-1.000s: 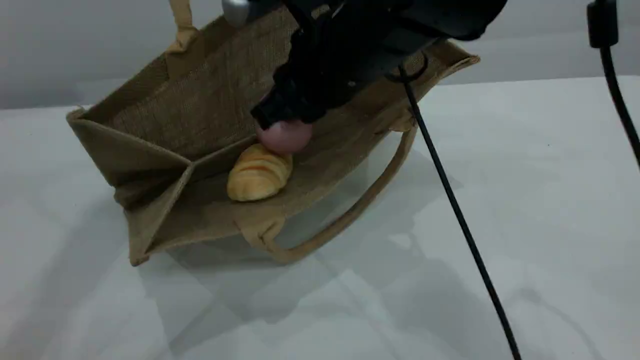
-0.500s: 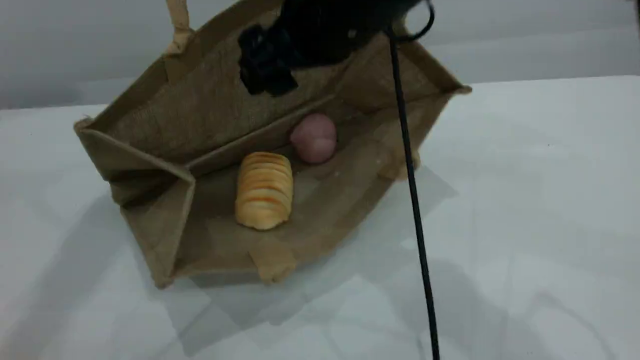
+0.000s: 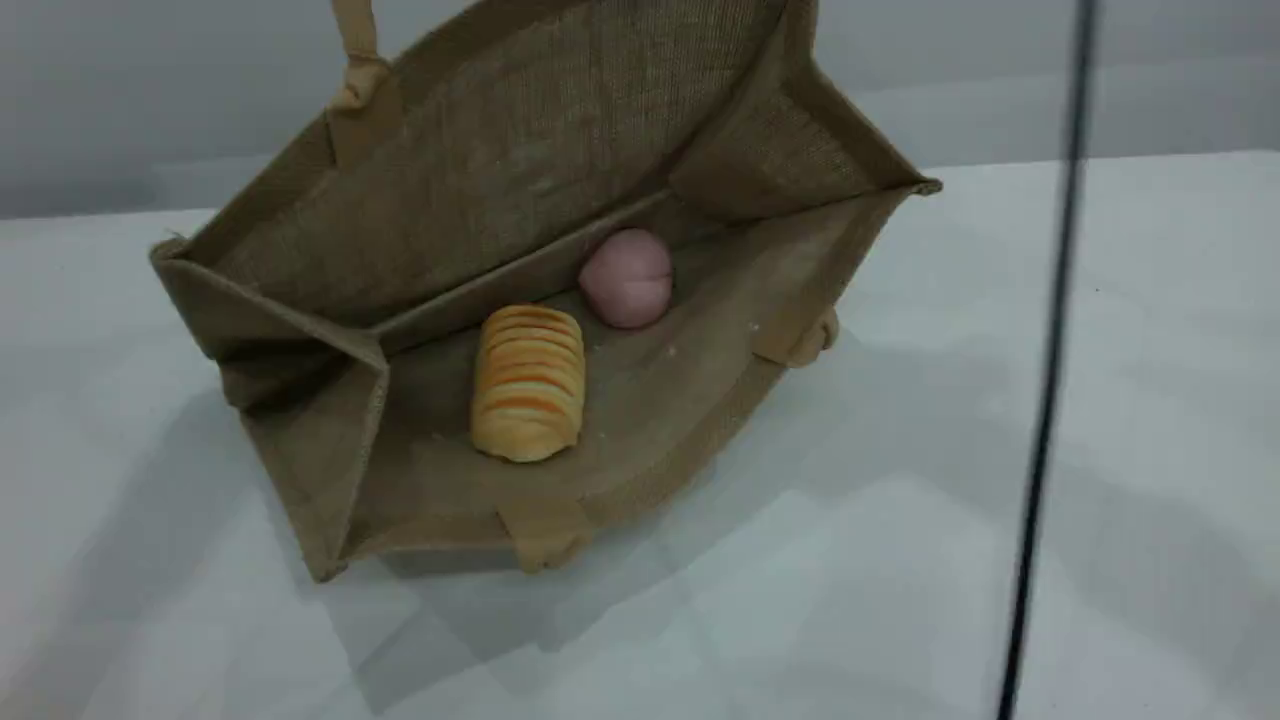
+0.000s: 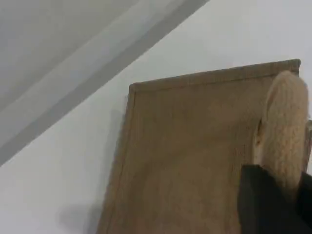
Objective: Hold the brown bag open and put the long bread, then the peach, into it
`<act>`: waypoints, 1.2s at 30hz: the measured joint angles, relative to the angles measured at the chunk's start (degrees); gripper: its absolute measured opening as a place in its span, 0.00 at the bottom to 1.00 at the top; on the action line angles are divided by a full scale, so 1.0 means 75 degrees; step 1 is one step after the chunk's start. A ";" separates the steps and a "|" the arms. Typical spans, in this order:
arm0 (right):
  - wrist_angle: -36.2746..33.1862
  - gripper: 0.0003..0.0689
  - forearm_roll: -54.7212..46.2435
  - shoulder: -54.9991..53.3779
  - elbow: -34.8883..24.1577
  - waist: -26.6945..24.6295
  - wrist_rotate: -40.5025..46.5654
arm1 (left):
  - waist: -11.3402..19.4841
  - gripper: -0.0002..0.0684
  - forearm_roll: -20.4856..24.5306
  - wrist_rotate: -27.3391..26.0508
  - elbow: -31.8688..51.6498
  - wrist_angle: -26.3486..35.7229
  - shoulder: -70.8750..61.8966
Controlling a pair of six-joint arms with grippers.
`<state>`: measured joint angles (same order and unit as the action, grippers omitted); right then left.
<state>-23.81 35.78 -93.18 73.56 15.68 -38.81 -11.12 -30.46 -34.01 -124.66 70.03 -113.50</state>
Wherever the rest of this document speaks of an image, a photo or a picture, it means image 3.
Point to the pink toy peach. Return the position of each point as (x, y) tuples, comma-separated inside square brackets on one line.
[(628, 280)]

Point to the brown jute tote bag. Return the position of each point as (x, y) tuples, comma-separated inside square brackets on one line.
[(550, 130)]

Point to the long ridged toy bread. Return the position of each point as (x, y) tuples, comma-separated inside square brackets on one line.
[(528, 385)]

